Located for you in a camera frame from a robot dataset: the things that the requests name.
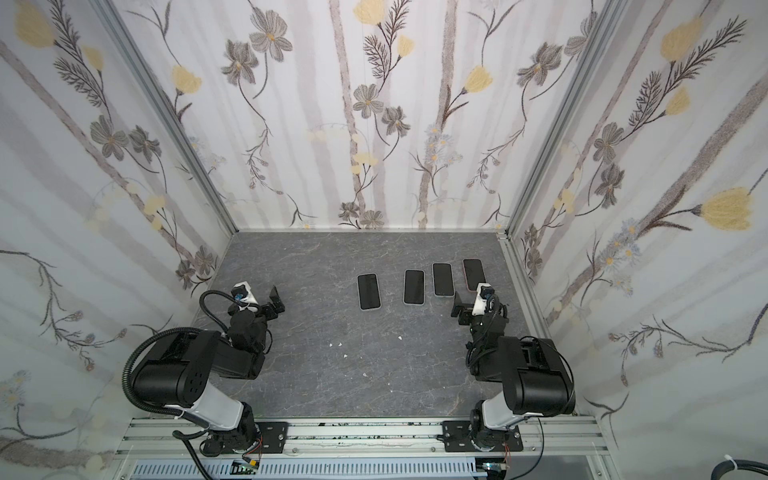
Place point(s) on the white cable duct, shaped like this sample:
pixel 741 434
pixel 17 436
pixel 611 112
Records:
pixel 349 468

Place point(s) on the pink phone case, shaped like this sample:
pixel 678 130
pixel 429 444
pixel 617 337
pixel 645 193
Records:
pixel 464 276

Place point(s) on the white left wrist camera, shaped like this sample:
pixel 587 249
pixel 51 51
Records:
pixel 243 295

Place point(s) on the aluminium corner frame post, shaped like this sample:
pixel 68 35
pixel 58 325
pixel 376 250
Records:
pixel 111 21
pixel 596 45

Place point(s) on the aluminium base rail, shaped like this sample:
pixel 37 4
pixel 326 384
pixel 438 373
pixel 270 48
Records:
pixel 425 437

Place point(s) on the blue-edged black phone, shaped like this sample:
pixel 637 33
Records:
pixel 443 279

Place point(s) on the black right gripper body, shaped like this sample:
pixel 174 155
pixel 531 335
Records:
pixel 466 312

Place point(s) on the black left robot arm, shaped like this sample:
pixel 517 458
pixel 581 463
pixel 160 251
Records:
pixel 169 373

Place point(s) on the aluminium corner frame post right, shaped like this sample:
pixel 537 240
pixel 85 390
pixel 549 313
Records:
pixel 596 45

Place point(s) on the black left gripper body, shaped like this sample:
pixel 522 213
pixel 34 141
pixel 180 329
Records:
pixel 266 313

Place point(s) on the light blue phone face down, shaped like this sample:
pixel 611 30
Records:
pixel 433 279

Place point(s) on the aluminium corner frame post left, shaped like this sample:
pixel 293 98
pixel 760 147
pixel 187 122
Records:
pixel 111 21

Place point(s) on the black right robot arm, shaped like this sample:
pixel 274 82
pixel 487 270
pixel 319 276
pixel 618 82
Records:
pixel 535 380

